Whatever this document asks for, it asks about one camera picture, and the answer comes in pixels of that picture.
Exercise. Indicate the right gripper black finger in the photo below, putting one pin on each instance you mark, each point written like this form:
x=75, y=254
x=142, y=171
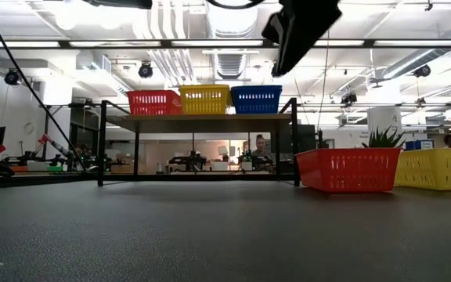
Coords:
x=298, y=49

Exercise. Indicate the blue slotted plastic basket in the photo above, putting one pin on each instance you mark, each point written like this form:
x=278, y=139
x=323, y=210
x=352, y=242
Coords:
x=257, y=87
x=257, y=105

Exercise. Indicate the yellow slotted plastic basket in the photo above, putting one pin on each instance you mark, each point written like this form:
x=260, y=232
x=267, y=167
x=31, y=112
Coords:
x=437, y=168
x=206, y=105
x=205, y=86

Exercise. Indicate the red slotted plastic basket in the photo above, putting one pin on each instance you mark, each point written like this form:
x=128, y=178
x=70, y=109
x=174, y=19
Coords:
x=153, y=102
x=347, y=170

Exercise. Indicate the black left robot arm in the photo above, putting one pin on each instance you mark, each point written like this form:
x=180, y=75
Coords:
x=131, y=3

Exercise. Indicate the black background robot arm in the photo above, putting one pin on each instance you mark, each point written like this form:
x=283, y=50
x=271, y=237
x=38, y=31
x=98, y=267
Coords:
x=188, y=161
x=258, y=161

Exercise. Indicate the background robot arm with red part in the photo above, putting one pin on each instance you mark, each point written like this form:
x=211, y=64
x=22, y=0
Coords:
x=59, y=150

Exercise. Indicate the black ceiling-hung device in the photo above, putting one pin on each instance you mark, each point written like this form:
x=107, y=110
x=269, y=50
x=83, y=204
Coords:
x=145, y=70
x=12, y=77
x=422, y=70
x=274, y=70
x=348, y=98

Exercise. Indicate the white pillar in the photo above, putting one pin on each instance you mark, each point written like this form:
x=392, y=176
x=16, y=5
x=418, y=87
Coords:
x=384, y=117

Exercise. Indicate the artificial succulent plant in pot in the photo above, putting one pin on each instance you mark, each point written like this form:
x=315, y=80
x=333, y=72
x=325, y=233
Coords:
x=382, y=141

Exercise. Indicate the white ceiling pipes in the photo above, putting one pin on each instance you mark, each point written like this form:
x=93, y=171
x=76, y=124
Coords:
x=170, y=66

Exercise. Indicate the blue storage bin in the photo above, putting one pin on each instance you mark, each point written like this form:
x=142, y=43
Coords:
x=415, y=145

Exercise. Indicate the black table mat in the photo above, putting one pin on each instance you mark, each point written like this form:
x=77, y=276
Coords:
x=210, y=235

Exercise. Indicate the green plastic object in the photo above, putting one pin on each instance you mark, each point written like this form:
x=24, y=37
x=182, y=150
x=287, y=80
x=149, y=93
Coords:
x=55, y=168

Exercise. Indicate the orange object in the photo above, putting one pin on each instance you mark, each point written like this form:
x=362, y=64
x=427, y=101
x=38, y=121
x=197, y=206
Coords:
x=18, y=169

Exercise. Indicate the silver spiral air duct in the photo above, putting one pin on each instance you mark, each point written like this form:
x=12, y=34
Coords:
x=229, y=64

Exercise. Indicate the wooden shelf with black frame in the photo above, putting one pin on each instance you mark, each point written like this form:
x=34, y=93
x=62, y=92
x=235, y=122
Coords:
x=206, y=123

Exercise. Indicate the large grey air duct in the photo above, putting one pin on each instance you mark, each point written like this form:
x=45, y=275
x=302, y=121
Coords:
x=425, y=56

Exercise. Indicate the black aluminium rig frame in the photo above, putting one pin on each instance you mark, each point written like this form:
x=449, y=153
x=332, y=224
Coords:
x=167, y=43

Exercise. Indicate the white air duct box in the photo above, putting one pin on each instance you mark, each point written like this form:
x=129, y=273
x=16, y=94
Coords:
x=96, y=62

